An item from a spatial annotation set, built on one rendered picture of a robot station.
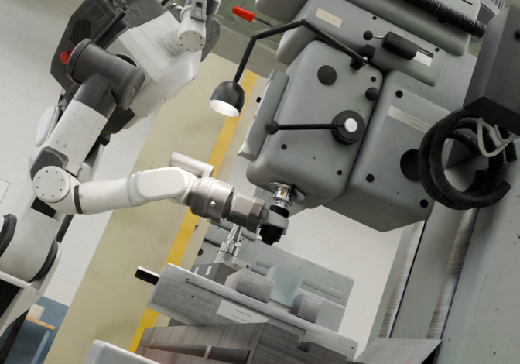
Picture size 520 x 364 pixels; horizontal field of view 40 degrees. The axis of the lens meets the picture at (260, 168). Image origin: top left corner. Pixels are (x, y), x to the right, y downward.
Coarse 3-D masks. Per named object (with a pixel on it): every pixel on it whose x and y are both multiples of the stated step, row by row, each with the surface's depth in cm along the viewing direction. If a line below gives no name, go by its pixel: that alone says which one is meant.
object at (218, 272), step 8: (200, 264) 183; (208, 264) 177; (216, 264) 172; (224, 264) 170; (232, 264) 173; (192, 272) 187; (200, 272) 180; (208, 272) 174; (216, 272) 170; (224, 272) 170; (232, 272) 171; (216, 280) 169; (224, 280) 170
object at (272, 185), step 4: (272, 180) 156; (272, 184) 157; (276, 184) 156; (280, 184) 155; (284, 184) 154; (288, 184) 154; (272, 188) 160; (288, 188) 155; (296, 188) 154; (296, 192) 156; (300, 192) 155; (296, 196) 159; (300, 196) 157; (304, 196) 157; (300, 200) 160
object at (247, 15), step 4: (236, 8) 174; (240, 8) 175; (232, 12) 175; (236, 12) 175; (240, 12) 174; (244, 12) 175; (248, 12) 175; (240, 16) 175; (244, 16) 175; (248, 16) 175; (252, 16) 175; (248, 20) 175; (252, 20) 176; (256, 20) 176; (260, 20) 176; (260, 24) 176; (264, 24) 176; (268, 24) 176; (268, 28) 176; (272, 28) 176; (284, 32) 177
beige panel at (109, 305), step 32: (224, 64) 347; (192, 96) 339; (256, 96) 348; (160, 128) 332; (192, 128) 336; (224, 128) 339; (160, 160) 329; (224, 160) 336; (128, 224) 319; (160, 224) 322; (192, 224) 326; (96, 256) 312; (128, 256) 316; (160, 256) 319; (192, 256) 323; (96, 288) 309; (128, 288) 313; (64, 320) 303; (96, 320) 307; (128, 320) 310; (160, 320) 314; (64, 352) 301
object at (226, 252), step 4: (220, 248) 188; (224, 248) 186; (228, 248) 186; (232, 248) 186; (220, 252) 186; (224, 252) 186; (228, 252) 186; (232, 252) 186; (236, 252) 187; (220, 256) 186; (224, 256) 185; (228, 256) 185; (232, 256) 186; (216, 260) 186; (228, 260) 185; (232, 260) 186
